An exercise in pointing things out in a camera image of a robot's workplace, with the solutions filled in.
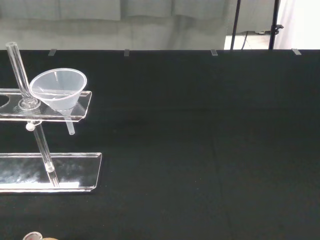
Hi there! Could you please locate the black bench cloth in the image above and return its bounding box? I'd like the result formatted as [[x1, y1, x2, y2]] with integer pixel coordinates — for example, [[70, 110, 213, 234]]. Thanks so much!
[[0, 49, 320, 240]]

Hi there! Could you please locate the clear acrylic funnel stand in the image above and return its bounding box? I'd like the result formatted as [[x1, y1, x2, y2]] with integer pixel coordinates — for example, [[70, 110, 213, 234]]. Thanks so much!
[[0, 41, 103, 194]]

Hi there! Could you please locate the black tripod leg with clamp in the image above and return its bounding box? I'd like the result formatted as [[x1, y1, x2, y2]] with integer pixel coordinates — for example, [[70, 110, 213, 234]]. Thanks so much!
[[268, 0, 285, 51]]

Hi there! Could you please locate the round-bottom glass flask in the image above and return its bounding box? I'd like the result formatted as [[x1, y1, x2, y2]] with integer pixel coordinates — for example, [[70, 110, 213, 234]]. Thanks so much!
[[22, 231, 43, 240]]

